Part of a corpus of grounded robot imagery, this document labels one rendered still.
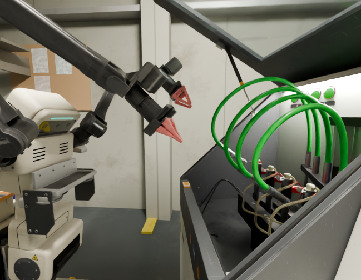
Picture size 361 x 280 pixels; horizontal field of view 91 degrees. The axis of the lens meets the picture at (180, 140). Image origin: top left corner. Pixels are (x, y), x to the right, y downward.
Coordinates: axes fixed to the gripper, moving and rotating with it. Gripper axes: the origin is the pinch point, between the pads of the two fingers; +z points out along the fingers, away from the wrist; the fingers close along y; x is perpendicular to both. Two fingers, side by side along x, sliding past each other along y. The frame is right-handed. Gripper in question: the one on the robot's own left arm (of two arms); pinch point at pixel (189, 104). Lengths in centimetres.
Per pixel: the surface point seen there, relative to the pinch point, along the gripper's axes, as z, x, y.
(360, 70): 33, -41, -17
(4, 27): -273, 75, 121
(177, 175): 17, 49, 169
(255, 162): 27.8, 4.5, -32.1
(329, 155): 43.4, -14.0, -19.4
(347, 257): 49, 6, -37
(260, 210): 45.2, 10.2, -9.9
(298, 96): 25.0, -17.4, -25.1
